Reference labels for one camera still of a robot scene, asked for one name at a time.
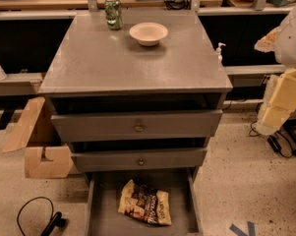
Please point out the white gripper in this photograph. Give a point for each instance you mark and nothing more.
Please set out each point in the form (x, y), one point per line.
(291, 40)

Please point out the brown chip bag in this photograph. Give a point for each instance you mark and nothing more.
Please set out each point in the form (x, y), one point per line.
(145, 204)

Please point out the grey top drawer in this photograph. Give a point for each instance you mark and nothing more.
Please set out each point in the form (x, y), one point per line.
(136, 126)

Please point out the grey drawer cabinet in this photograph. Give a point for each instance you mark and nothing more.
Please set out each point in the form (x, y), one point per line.
(98, 70)

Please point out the grey bottom drawer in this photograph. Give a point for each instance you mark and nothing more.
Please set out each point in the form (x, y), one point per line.
(103, 218)

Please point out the white pump bottle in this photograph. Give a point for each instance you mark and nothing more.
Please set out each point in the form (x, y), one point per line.
(218, 50)

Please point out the white paper bowl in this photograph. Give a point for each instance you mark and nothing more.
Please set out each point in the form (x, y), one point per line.
(148, 34)

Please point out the green soda can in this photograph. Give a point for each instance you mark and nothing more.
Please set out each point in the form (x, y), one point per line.
(113, 14)

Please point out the cardboard box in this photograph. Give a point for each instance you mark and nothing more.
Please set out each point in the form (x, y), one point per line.
(46, 157)

